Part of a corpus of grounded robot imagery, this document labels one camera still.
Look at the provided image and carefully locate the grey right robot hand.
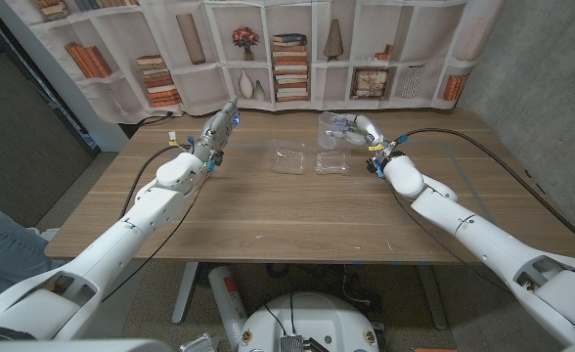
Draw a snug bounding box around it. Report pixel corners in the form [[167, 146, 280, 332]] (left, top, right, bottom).
[[325, 113, 401, 160]]

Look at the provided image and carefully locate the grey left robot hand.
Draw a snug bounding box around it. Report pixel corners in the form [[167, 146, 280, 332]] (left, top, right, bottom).
[[193, 96, 242, 165]]

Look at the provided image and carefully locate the clear plastic measuring cup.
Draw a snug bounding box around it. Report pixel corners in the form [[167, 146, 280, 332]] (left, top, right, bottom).
[[317, 110, 350, 150]]

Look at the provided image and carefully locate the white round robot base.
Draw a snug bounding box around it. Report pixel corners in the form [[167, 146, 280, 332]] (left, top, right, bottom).
[[238, 291, 380, 352]]

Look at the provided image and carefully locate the clear plastic clamshell container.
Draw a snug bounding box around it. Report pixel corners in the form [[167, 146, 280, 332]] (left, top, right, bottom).
[[262, 141, 355, 176]]

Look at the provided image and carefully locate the printed bookshelf backdrop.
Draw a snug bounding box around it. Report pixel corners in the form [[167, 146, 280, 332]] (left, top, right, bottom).
[[3, 0, 507, 124]]

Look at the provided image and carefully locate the white roll with orange label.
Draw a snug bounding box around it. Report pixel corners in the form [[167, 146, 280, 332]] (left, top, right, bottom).
[[207, 265, 249, 351]]

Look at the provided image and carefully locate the person's leg in jeans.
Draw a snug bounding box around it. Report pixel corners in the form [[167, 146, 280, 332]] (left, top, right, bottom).
[[0, 193, 68, 314]]

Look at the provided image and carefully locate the black floor cable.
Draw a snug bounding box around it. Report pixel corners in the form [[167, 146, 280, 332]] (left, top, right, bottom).
[[135, 110, 175, 128]]

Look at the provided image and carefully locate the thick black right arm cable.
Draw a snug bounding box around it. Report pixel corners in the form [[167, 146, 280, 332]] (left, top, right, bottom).
[[394, 127, 575, 256]]

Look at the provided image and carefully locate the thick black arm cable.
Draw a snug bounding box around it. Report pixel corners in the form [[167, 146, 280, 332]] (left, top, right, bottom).
[[394, 127, 575, 256], [119, 144, 196, 219]]

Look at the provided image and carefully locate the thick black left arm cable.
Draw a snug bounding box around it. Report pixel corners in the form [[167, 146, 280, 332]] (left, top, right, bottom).
[[119, 144, 196, 219]]

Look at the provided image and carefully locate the silver metal bracket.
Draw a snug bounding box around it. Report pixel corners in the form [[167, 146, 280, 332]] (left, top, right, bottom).
[[179, 333, 220, 352]]

